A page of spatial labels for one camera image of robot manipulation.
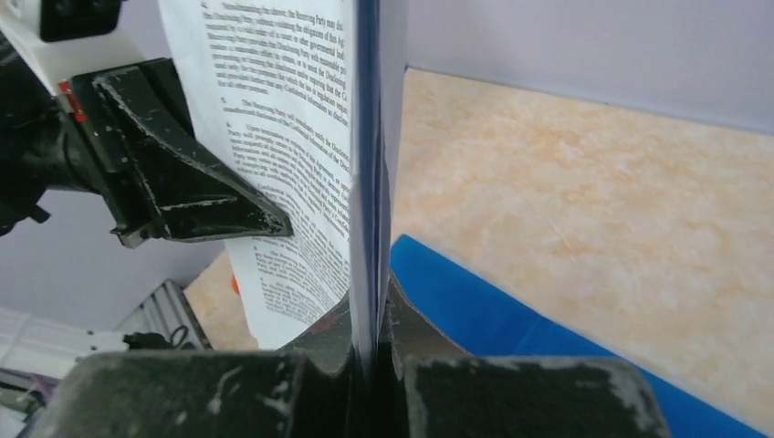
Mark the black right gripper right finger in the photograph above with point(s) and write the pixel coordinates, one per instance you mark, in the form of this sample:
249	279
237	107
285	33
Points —
432	387

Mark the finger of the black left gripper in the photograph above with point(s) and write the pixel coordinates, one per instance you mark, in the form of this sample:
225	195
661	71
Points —
138	152

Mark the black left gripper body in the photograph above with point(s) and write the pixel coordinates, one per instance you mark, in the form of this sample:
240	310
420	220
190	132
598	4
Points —
42	147

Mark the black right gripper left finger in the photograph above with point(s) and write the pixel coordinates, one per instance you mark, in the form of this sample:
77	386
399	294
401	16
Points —
300	390

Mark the blue plastic folder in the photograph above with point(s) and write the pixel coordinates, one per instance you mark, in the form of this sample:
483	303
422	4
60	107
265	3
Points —
486	321

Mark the white printed paper files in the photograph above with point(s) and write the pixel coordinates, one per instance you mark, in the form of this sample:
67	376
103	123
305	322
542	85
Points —
304	100

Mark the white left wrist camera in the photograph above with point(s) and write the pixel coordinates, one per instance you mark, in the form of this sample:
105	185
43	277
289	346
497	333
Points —
59	40

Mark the aluminium frame rail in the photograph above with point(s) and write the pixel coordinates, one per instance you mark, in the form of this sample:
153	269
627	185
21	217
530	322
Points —
164	320

